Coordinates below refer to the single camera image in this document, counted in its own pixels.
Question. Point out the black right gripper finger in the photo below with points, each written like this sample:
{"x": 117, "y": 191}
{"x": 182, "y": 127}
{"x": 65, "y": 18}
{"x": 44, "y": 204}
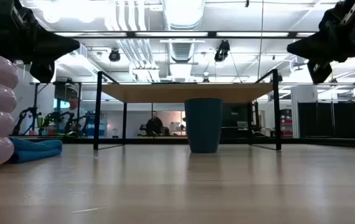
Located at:
{"x": 319, "y": 71}
{"x": 314, "y": 46}

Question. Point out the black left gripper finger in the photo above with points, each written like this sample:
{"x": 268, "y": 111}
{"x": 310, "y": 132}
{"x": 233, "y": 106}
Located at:
{"x": 42, "y": 71}
{"x": 54, "y": 46}

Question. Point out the black background robot arm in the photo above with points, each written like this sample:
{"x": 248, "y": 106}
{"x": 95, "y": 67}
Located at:
{"x": 54, "y": 119}
{"x": 26, "y": 119}

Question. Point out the wooden shelf with black legs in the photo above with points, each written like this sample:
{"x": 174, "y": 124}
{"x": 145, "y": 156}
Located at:
{"x": 183, "y": 92}

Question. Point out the person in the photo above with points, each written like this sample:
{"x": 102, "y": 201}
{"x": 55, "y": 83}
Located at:
{"x": 73, "y": 113}
{"x": 154, "y": 126}

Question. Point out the black ceiling spotlight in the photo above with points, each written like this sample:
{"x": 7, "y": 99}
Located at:
{"x": 114, "y": 55}
{"x": 222, "y": 51}

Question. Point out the blue folded cloth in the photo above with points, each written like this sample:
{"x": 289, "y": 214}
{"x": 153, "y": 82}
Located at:
{"x": 37, "y": 151}

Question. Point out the teal plastic cup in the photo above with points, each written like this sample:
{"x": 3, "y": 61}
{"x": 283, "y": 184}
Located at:
{"x": 203, "y": 124}

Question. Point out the black partition wall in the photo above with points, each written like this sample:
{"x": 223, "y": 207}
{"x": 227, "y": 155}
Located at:
{"x": 336, "y": 119}

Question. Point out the black overhead frame bar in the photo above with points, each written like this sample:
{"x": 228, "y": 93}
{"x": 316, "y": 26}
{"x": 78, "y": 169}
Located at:
{"x": 171, "y": 37}

